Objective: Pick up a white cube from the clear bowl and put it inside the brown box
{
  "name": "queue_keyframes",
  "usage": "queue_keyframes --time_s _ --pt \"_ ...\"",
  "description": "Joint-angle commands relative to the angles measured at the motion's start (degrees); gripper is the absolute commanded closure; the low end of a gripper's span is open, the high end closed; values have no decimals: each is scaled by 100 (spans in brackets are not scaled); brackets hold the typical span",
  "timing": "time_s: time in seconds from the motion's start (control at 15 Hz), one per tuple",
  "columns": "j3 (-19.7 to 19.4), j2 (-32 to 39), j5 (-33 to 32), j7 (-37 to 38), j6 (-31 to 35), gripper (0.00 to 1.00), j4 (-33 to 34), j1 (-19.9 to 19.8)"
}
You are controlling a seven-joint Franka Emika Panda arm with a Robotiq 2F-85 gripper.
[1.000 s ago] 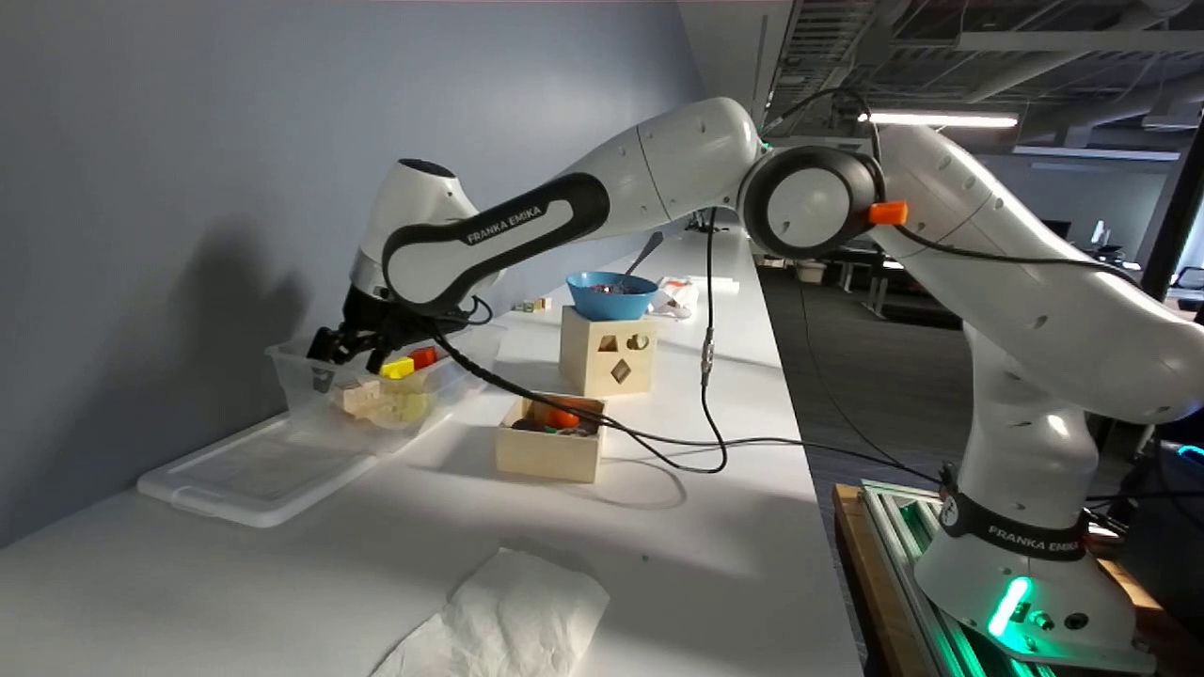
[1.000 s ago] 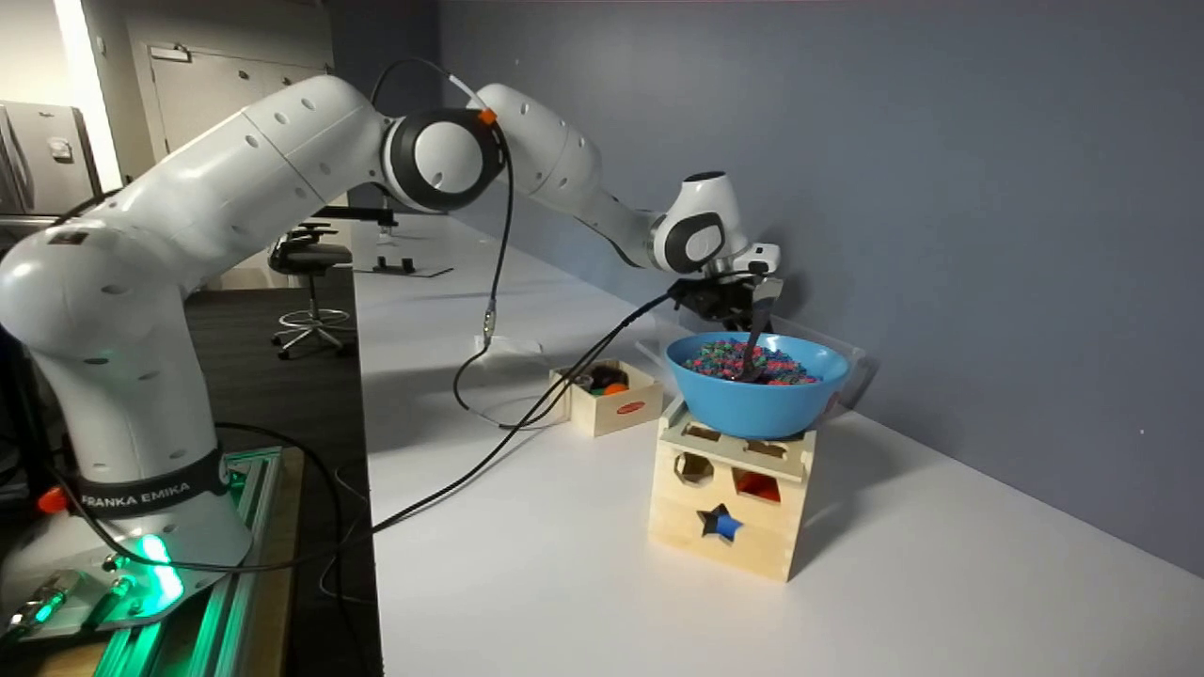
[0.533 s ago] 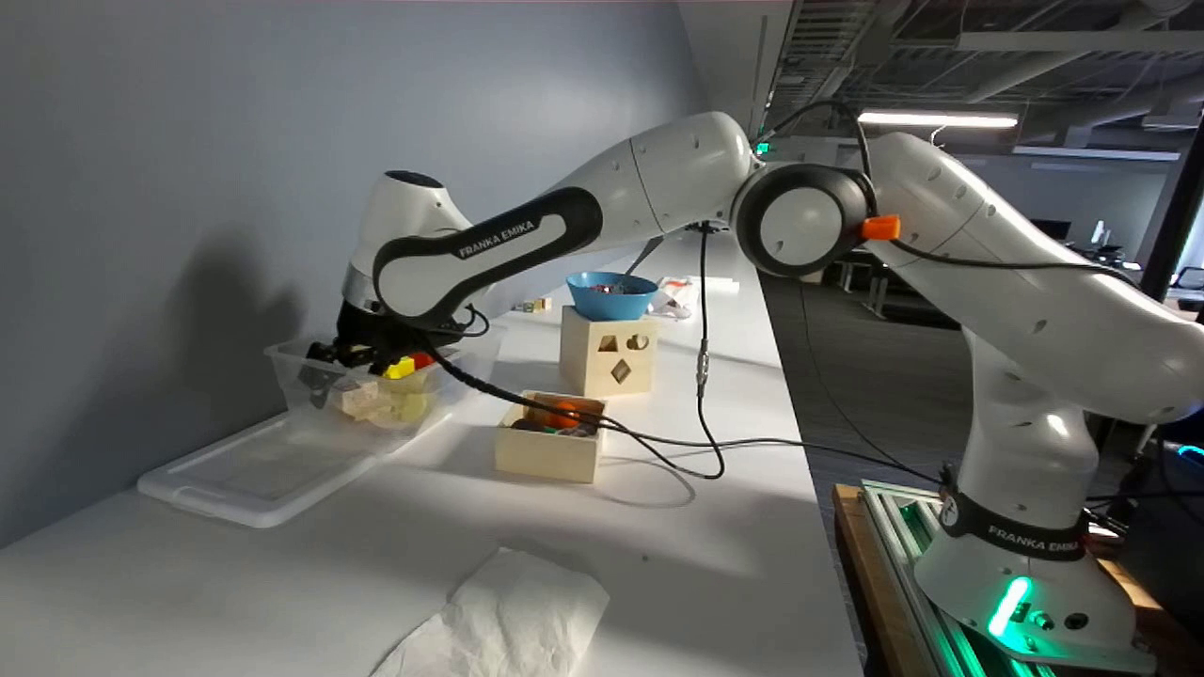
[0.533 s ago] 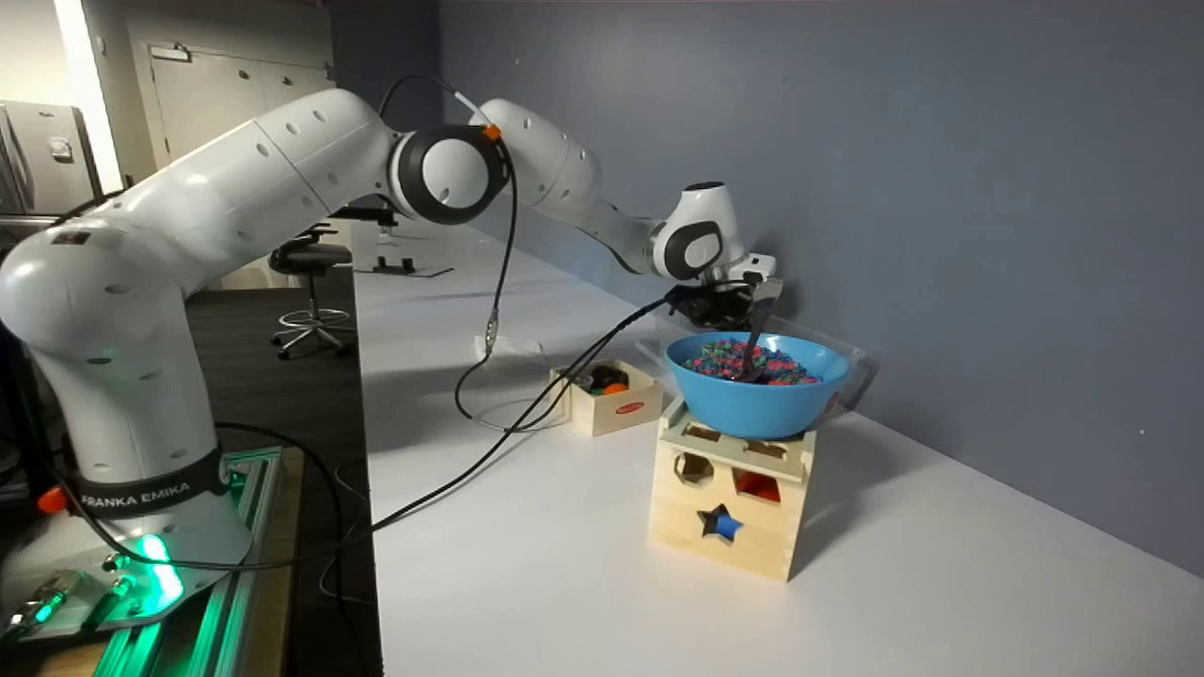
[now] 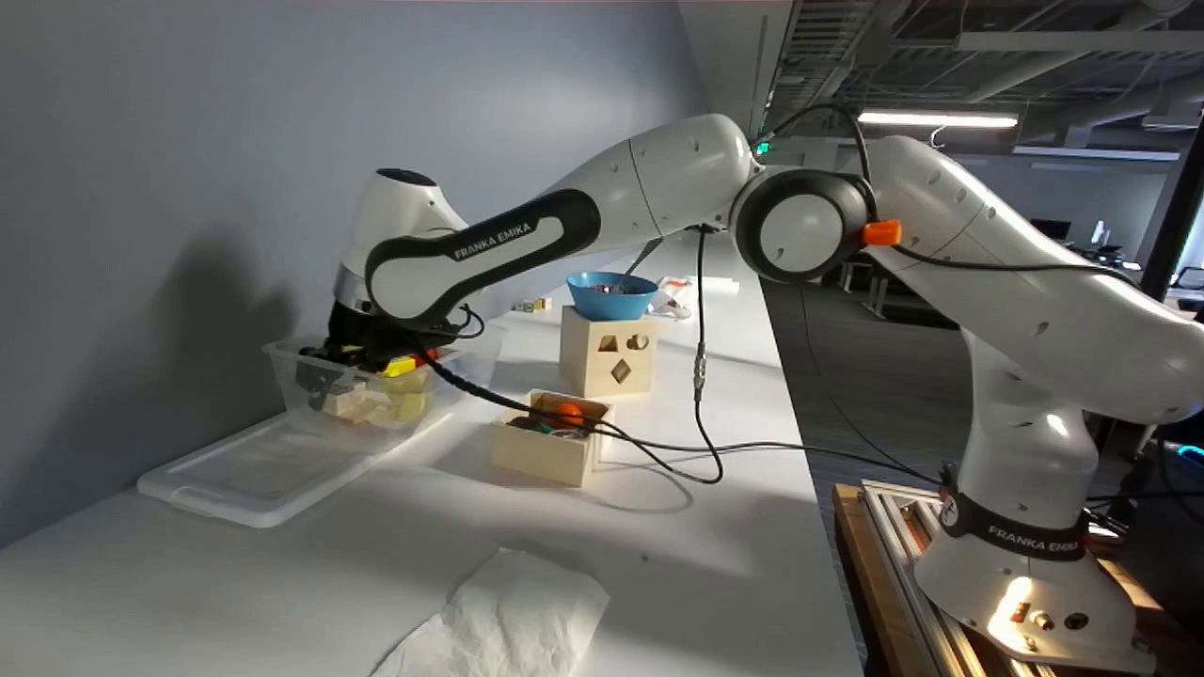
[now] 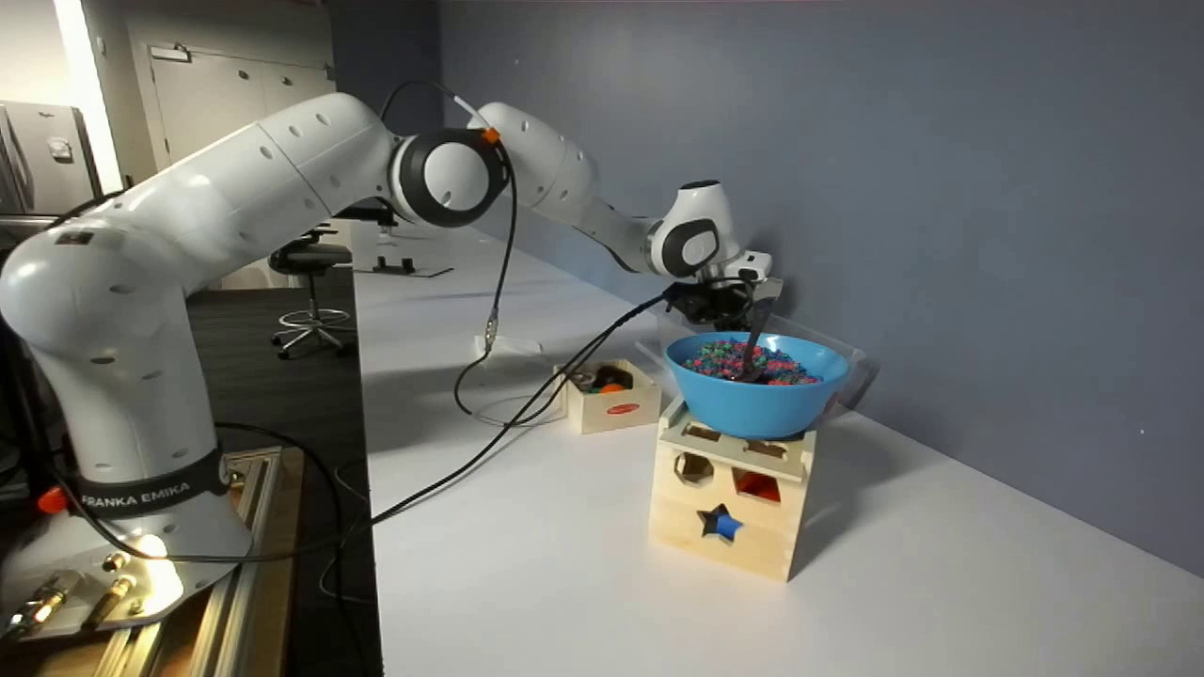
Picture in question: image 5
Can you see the clear plastic container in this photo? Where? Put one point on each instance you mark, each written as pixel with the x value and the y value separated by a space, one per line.
pixel 294 378

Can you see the light wooden open box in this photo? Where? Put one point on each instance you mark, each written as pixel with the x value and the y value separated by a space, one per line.
pixel 539 460

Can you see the small pale item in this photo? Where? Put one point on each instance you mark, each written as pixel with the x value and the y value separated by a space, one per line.
pixel 533 304

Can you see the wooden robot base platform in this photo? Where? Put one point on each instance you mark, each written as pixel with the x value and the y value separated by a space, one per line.
pixel 876 578

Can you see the wooden shape sorter box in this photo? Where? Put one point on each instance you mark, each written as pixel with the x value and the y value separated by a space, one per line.
pixel 604 361

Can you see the blue bowl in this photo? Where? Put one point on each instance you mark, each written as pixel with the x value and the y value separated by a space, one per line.
pixel 612 299

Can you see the yellow block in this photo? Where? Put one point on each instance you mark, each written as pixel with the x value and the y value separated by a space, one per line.
pixel 398 371

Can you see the ceiling light strip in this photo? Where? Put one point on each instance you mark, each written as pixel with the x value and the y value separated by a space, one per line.
pixel 934 116

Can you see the orange ball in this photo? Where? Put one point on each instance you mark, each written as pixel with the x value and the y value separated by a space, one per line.
pixel 565 412

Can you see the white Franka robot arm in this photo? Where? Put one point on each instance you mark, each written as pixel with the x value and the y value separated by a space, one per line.
pixel 1064 341

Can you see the small white object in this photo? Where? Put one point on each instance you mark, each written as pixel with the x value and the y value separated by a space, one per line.
pixel 677 301

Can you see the clear plastic lid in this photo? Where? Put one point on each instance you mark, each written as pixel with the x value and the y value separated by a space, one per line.
pixel 250 476

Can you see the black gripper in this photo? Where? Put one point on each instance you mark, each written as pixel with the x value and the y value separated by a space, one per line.
pixel 371 335

